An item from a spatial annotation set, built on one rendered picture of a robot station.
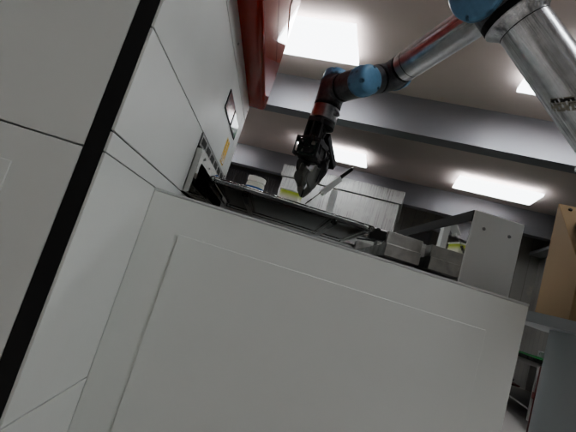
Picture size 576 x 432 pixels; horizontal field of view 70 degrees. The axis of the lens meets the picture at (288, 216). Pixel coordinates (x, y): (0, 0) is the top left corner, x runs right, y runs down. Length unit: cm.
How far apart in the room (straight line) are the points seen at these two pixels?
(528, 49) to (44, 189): 73
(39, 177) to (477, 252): 67
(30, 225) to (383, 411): 54
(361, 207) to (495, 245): 482
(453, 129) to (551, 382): 406
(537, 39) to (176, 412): 81
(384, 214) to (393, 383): 492
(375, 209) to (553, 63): 486
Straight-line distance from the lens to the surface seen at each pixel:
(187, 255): 66
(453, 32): 105
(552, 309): 96
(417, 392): 71
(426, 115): 487
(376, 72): 110
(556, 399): 94
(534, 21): 83
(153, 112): 59
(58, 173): 51
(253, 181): 152
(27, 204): 52
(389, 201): 558
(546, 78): 81
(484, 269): 80
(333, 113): 114
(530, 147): 493
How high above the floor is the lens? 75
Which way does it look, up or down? 8 degrees up
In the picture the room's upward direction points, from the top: 17 degrees clockwise
